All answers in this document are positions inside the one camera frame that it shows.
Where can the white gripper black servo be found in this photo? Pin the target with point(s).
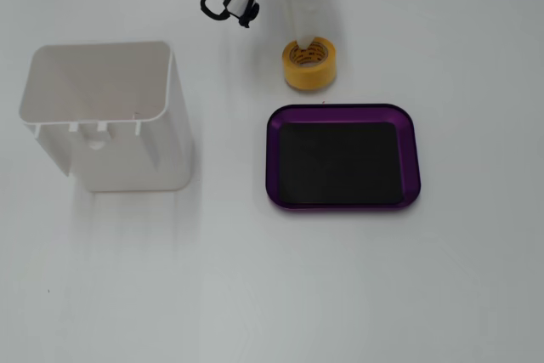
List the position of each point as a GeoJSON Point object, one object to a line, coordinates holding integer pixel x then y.
{"type": "Point", "coordinates": [307, 6]}

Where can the yellow masking tape roll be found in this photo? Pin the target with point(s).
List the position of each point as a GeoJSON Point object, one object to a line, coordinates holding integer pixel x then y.
{"type": "Point", "coordinates": [310, 76]}

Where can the white plastic container box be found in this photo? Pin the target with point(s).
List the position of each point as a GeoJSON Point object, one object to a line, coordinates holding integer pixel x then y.
{"type": "Point", "coordinates": [136, 150]}

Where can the purple metal tray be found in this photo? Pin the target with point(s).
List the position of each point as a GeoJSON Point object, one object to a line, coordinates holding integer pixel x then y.
{"type": "Point", "coordinates": [340, 112]}

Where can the black tray mat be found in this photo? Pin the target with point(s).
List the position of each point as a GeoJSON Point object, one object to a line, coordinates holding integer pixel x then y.
{"type": "Point", "coordinates": [340, 163]}

